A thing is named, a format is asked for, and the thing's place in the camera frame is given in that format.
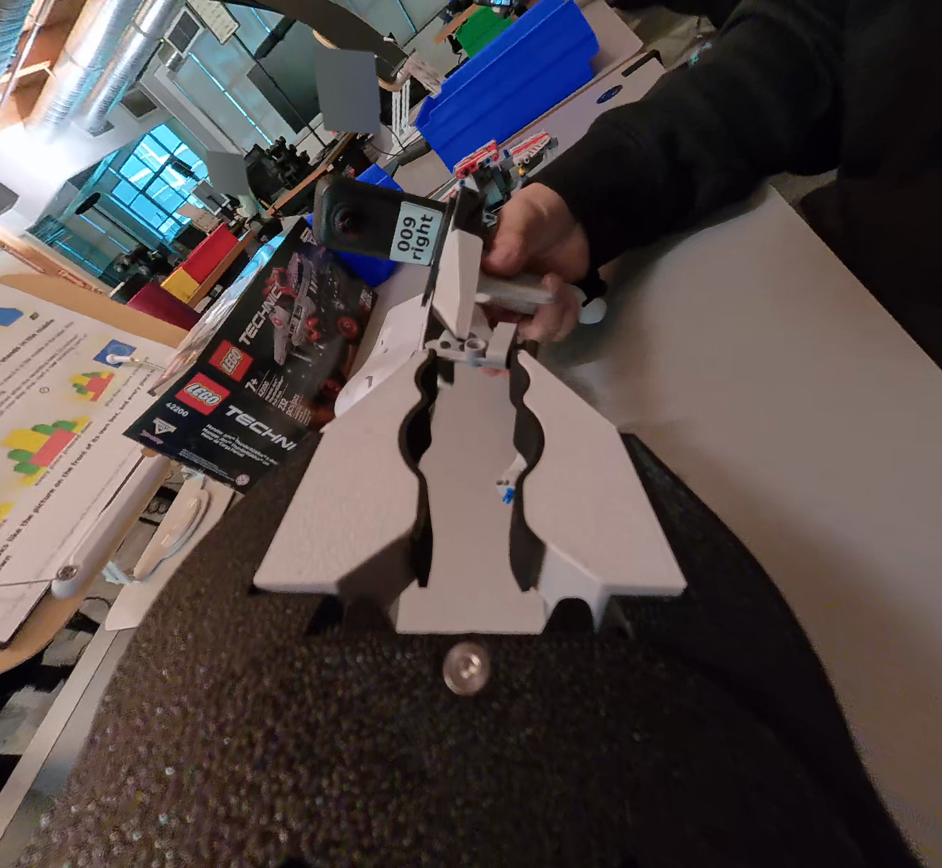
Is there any blue plastic bin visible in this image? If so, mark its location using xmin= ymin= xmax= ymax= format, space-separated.
xmin=416 ymin=0 xmax=602 ymax=173

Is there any blue red brick vehicle model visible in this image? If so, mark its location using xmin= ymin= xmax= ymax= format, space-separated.
xmin=452 ymin=128 xmax=562 ymax=214

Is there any wooden board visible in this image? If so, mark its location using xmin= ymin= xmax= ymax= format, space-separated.
xmin=0 ymin=272 xmax=186 ymax=670

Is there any person's right forearm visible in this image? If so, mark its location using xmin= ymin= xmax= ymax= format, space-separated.
xmin=526 ymin=54 xmax=869 ymax=295

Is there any small blue bin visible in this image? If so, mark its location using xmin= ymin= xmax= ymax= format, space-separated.
xmin=335 ymin=160 xmax=406 ymax=288

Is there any green bin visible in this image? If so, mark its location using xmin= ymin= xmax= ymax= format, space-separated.
xmin=452 ymin=3 xmax=516 ymax=59

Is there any person's right hand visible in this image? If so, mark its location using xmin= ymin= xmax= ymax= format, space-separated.
xmin=482 ymin=184 xmax=593 ymax=345

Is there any black lamp shade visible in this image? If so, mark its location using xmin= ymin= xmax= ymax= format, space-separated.
xmin=206 ymin=0 xmax=409 ymax=78

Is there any window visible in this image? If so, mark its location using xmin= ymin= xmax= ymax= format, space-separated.
xmin=29 ymin=121 xmax=214 ymax=280

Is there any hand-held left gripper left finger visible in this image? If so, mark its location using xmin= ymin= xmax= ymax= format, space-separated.
xmin=252 ymin=349 xmax=443 ymax=598

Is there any colourful brick instruction sheet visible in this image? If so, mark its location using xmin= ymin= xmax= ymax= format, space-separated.
xmin=0 ymin=283 xmax=175 ymax=589

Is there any red and yellow board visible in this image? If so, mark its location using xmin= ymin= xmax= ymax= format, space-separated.
xmin=160 ymin=224 xmax=255 ymax=306

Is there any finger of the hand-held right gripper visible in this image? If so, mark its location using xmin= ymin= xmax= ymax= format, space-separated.
xmin=421 ymin=228 xmax=492 ymax=341

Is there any cardboard box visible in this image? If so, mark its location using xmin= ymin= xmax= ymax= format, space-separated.
xmin=508 ymin=0 xmax=667 ymax=170

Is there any maroon cylinder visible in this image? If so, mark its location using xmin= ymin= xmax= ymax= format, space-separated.
xmin=127 ymin=281 xmax=201 ymax=330

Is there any long grey brick assembly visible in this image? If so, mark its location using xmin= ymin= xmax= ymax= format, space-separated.
xmin=495 ymin=456 xmax=529 ymax=506

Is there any black toy brick box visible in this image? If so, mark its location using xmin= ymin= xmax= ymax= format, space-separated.
xmin=124 ymin=220 xmax=380 ymax=494

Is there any white wall sign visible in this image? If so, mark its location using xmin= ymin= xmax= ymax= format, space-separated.
xmin=180 ymin=0 xmax=238 ymax=45

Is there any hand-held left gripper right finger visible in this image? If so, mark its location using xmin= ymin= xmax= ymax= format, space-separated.
xmin=508 ymin=350 xmax=687 ymax=631

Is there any person's black sweater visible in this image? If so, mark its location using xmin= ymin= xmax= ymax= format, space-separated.
xmin=692 ymin=0 xmax=942 ymax=368

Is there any small grey brick panel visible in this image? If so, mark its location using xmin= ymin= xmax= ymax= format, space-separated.
xmin=423 ymin=323 xmax=532 ymax=374

